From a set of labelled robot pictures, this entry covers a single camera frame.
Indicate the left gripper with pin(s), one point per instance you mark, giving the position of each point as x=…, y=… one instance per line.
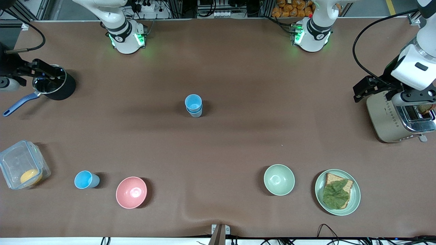
x=388, y=75

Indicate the green lettuce leaf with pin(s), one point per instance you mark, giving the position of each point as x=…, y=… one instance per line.
x=335, y=195

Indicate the pale grey-blue plastic cup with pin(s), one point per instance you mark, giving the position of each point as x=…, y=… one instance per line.
x=196, y=114

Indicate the beige and chrome toaster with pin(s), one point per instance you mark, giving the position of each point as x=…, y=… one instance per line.
x=383, y=117

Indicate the orange round food piece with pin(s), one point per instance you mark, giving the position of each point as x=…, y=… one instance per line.
x=30, y=176

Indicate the clear plastic food container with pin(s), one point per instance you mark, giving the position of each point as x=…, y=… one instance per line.
x=15, y=160

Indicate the pink bowl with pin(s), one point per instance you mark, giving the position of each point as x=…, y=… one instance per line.
x=131, y=192

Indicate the white socket strip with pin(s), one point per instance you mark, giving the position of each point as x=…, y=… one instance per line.
x=223, y=14

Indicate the metal table clamp bracket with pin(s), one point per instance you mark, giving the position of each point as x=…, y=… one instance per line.
x=219, y=234

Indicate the brown bread slice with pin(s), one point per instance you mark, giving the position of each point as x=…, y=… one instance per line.
x=332, y=177

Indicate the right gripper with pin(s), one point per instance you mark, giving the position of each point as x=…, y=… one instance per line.
x=9, y=64

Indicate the brown toast slice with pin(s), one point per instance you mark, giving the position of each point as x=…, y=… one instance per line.
x=425, y=109

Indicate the pale green bowl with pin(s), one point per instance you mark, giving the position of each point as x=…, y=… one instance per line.
x=279, y=179

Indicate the bright blue plastic cup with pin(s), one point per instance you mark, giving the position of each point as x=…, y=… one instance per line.
x=84, y=179
x=193, y=102

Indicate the white power strip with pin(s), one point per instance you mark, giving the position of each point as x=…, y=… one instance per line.
x=146, y=6

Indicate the pale green plate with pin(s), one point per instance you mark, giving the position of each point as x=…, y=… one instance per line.
x=356, y=195

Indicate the bag of orange snacks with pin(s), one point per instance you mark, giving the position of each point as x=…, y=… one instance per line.
x=289, y=8

